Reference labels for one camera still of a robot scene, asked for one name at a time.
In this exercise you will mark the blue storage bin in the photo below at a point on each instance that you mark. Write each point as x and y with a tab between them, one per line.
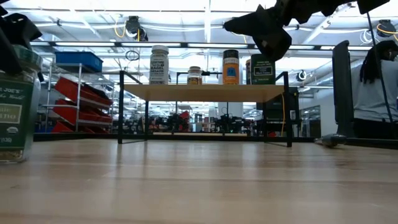
77	60

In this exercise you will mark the black upright panel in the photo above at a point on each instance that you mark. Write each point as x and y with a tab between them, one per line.
342	93

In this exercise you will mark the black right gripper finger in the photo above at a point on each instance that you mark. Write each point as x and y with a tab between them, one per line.
255	21
275	43

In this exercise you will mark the white lid bagel seasoning jar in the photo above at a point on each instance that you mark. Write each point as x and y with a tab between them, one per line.
159	67

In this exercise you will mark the red storage bin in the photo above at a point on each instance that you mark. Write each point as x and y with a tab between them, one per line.
71	88
65	112
60	128

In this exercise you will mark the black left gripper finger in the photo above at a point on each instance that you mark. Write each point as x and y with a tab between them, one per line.
25	29
7	56

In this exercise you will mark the dark green pepper tin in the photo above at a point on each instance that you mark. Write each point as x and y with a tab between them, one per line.
262	73

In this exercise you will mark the black background gantry frame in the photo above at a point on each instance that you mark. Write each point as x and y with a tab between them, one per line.
205	73

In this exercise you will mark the person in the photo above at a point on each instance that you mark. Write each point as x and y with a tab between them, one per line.
373	93

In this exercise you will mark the black aluminium table frame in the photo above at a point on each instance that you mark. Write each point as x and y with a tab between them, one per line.
77	137

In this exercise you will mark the green lid oregano jar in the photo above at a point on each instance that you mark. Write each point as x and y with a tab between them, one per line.
18	118

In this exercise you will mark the wooden shelf with black legs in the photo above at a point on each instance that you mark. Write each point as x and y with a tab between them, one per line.
202	92

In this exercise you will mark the black lid orange turmeric bottle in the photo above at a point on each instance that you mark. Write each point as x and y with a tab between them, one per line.
231	71

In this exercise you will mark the metal storage rack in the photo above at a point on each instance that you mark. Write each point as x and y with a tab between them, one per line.
47	93

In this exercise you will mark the thin black pole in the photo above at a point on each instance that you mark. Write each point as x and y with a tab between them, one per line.
379	62

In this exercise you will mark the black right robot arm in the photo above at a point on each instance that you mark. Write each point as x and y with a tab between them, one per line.
373	5

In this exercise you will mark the small glass spice jar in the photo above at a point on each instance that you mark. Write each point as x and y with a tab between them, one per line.
194	77

